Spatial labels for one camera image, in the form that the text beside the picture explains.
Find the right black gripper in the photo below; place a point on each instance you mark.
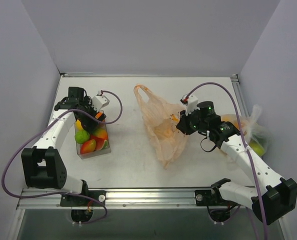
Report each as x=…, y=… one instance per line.
x=186, y=124

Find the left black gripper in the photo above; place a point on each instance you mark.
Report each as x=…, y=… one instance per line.
x=89, y=122

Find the orange plastic shopping bag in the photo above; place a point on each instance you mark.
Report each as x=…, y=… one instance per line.
x=160, y=121

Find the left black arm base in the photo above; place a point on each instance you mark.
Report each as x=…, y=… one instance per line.
x=82, y=211

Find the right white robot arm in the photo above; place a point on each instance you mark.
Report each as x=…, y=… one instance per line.
x=276, y=195

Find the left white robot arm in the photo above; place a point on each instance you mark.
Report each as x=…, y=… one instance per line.
x=42, y=164

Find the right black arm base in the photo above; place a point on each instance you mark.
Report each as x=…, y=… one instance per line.
x=219, y=210

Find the yellow fake lemon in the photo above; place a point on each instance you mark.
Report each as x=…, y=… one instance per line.
x=78, y=125

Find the orange green fake mango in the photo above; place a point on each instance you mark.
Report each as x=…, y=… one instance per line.
x=99, y=133

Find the green fake lime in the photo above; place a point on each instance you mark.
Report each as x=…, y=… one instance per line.
x=81, y=136

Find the red orange fake mango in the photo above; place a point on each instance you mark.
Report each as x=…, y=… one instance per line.
x=88, y=147

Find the fake watermelon slice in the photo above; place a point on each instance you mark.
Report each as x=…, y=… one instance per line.
x=101, y=144

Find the clear bag of fruits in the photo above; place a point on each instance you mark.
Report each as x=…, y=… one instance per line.
x=256, y=136

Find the clear plastic fruit box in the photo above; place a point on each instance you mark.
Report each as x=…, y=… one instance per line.
x=95, y=153

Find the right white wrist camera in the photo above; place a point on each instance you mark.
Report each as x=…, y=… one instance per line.
x=191, y=103

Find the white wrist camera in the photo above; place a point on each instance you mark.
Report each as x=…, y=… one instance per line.
x=99, y=102
x=191, y=103

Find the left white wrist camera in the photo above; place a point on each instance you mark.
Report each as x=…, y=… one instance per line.
x=99, y=102

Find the aluminium right side rail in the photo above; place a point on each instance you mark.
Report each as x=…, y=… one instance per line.
x=240, y=98

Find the aluminium rail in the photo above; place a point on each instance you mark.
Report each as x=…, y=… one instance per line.
x=134, y=198
x=240, y=98

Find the aluminium front rail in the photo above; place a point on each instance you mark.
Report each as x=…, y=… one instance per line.
x=134, y=198

